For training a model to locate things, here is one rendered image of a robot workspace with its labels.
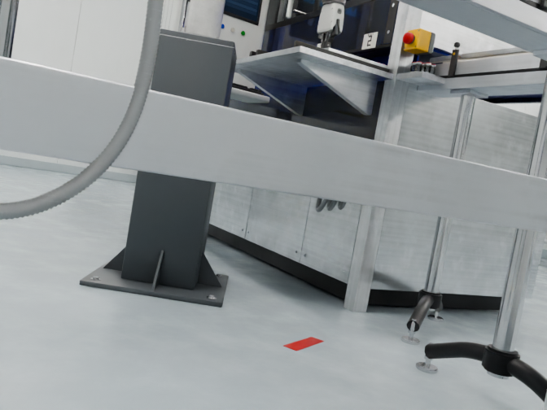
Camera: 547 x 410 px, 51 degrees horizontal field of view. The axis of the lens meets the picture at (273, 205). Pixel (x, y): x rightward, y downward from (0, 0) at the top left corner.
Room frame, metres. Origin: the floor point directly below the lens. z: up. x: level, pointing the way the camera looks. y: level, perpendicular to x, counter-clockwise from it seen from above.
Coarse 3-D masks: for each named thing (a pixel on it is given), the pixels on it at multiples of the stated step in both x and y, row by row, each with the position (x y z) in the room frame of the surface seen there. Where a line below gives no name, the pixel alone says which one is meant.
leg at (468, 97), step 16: (464, 96) 1.96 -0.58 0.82; (480, 96) 1.95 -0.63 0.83; (464, 112) 1.96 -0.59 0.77; (464, 128) 1.96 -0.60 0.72; (464, 144) 1.96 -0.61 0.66; (448, 224) 1.96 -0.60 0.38; (448, 240) 1.96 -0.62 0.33; (432, 256) 1.97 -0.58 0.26; (432, 272) 1.96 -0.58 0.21; (432, 288) 1.96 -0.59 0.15
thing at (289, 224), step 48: (432, 96) 2.16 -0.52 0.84; (432, 144) 2.18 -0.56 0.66; (480, 144) 2.31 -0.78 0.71; (528, 144) 2.44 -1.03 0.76; (240, 192) 3.03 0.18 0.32; (288, 240) 2.53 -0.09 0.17; (336, 240) 2.22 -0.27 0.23; (384, 240) 2.11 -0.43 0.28; (432, 240) 2.23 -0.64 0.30; (480, 240) 2.36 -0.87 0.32; (384, 288) 2.13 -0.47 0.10; (480, 288) 2.39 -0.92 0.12; (528, 288) 2.54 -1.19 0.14
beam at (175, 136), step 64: (0, 64) 0.74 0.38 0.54; (0, 128) 0.74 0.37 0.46; (64, 128) 0.78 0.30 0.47; (192, 128) 0.87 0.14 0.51; (256, 128) 0.92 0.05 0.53; (320, 128) 0.99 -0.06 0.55; (320, 192) 0.99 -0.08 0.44; (384, 192) 1.06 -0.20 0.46; (448, 192) 1.14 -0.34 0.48; (512, 192) 1.23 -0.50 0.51
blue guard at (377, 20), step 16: (384, 0) 2.20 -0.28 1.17; (352, 16) 2.37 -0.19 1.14; (368, 16) 2.27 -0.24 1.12; (384, 16) 2.18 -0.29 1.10; (272, 32) 2.98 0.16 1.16; (288, 32) 2.83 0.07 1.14; (304, 32) 2.69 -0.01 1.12; (352, 32) 2.35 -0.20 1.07; (368, 32) 2.26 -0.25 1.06; (384, 32) 2.17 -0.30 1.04; (272, 48) 2.96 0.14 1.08; (336, 48) 2.43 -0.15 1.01; (352, 48) 2.33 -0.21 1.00
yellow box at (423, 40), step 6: (414, 30) 2.01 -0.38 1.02; (420, 30) 1.99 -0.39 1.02; (426, 30) 2.00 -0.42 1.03; (414, 36) 2.00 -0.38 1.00; (420, 36) 1.99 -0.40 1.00; (426, 36) 2.00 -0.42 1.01; (432, 36) 2.01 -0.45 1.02; (414, 42) 2.00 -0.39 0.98; (420, 42) 1.99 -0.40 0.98; (426, 42) 2.00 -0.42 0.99; (432, 42) 2.02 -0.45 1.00; (408, 48) 2.02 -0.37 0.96; (414, 48) 2.00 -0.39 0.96; (420, 48) 1.99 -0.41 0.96; (426, 48) 2.00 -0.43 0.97; (432, 48) 2.02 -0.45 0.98; (414, 54) 2.07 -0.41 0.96; (420, 54) 2.05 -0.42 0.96; (426, 54) 2.04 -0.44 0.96
